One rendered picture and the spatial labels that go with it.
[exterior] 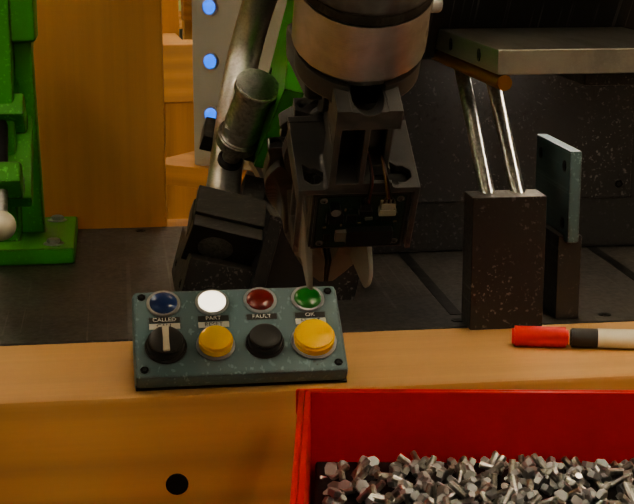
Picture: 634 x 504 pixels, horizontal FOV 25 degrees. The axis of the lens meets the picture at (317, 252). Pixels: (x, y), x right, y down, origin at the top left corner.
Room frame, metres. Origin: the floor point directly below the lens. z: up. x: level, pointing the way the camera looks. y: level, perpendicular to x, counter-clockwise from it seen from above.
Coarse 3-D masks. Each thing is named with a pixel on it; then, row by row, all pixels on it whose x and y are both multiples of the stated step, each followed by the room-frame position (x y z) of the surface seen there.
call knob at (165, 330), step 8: (160, 328) 0.98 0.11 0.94; (168, 328) 0.98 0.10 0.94; (152, 336) 0.98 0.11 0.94; (160, 336) 0.98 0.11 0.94; (168, 336) 0.98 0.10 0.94; (176, 336) 0.98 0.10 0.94; (152, 344) 0.97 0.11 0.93; (160, 344) 0.97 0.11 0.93; (168, 344) 0.97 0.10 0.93; (176, 344) 0.97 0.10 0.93; (152, 352) 0.97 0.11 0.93; (160, 352) 0.97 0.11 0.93; (168, 352) 0.97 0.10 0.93; (176, 352) 0.97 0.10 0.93
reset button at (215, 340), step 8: (208, 328) 0.99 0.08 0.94; (216, 328) 0.99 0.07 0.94; (224, 328) 0.99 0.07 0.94; (200, 336) 0.98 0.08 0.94; (208, 336) 0.98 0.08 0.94; (216, 336) 0.98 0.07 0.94; (224, 336) 0.98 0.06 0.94; (232, 336) 0.99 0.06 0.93; (200, 344) 0.98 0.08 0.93; (208, 344) 0.97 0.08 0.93; (216, 344) 0.97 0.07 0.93; (224, 344) 0.98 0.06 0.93; (232, 344) 0.98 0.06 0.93; (208, 352) 0.97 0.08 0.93; (216, 352) 0.97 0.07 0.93; (224, 352) 0.98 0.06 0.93
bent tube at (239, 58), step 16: (256, 0) 1.33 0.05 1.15; (272, 0) 1.33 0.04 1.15; (240, 16) 1.35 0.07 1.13; (256, 16) 1.34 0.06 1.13; (240, 32) 1.35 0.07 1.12; (256, 32) 1.34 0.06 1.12; (240, 48) 1.35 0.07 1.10; (256, 48) 1.35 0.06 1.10; (240, 64) 1.34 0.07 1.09; (256, 64) 1.35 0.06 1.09; (224, 80) 1.34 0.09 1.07; (224, 96) 1.33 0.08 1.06; (224, 112) 1.31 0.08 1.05; (208, 176) 1.26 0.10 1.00; (224, 176) 1.25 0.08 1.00; (240, 176) 1.26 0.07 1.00
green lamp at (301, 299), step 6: (306, 288) 1.03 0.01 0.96; (300, 294) 1.03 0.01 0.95; (306, 294) 1.03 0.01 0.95; (312, 294) 1.03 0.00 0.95; (318, 294) 1.03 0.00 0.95; (300, 300) 1.02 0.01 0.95; (306, 300) 1.02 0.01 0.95; (312, 300) 1.02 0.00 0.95; (318, 300) 1.03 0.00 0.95; (306, 306) 1.02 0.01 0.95; (312, 306) 1.02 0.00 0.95
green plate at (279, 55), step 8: (288, 0) 1.31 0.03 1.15; (288, 8) 1.29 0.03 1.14; (288, 16) 1.28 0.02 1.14; (280, 32) 1.31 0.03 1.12; (280, 40) 1.29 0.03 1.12; (280, 48) 1.28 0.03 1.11; (280, 56) 1.27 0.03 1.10; (272, 64) 1.30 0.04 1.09; (280, 64) 1.25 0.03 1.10; (272, 72) 1.29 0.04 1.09
